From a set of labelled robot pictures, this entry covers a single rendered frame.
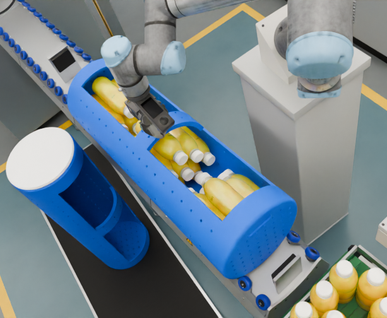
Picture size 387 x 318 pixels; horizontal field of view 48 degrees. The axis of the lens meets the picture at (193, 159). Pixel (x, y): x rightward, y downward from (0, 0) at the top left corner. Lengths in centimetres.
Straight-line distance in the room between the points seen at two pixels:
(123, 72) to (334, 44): 51
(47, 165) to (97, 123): 30
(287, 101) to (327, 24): 62
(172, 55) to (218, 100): 198
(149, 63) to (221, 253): 51
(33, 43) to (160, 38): 147
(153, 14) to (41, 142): 88
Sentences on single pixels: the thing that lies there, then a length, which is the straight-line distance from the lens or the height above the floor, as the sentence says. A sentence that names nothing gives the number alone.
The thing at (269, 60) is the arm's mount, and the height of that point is 119.
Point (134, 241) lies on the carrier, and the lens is 241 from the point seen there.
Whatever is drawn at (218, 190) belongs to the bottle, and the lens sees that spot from 120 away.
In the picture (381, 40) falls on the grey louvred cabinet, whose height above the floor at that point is 20.
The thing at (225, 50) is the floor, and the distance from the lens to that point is 331.
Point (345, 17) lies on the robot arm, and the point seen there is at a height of 169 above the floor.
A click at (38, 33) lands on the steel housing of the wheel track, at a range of 250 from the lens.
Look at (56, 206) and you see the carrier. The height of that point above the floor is 89.
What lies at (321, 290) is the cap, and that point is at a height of 111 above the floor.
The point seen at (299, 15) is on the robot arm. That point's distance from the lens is 83.
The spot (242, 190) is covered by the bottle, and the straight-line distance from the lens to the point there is 124.
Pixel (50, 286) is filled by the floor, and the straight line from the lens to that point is 274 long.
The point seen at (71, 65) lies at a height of 99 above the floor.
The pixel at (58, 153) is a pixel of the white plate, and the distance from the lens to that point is 171.
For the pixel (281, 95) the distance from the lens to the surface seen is 142.
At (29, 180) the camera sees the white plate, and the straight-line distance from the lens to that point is 170.
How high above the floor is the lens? 223
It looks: 54 degrees down
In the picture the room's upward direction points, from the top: 24 degrees counter-clockwise
